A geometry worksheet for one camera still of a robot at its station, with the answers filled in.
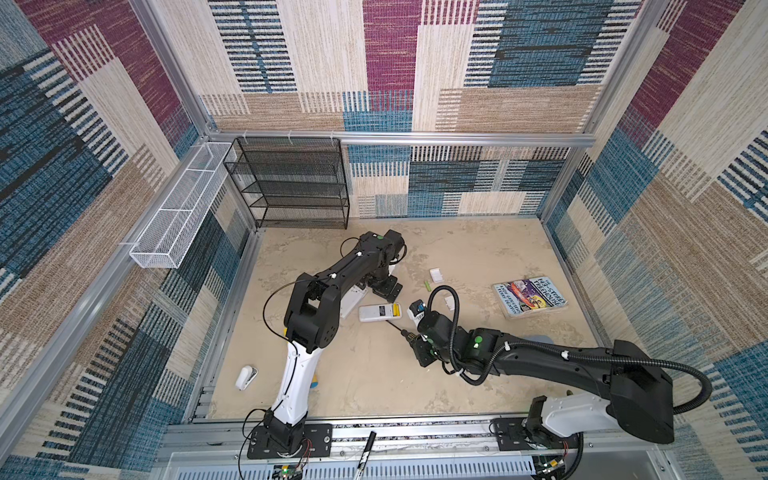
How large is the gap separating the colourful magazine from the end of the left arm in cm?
35

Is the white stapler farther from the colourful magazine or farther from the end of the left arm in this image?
the colourful magazine

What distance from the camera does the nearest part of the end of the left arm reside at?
0.85 m

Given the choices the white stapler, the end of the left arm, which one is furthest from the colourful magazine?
the white stapler

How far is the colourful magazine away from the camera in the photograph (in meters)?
0.95
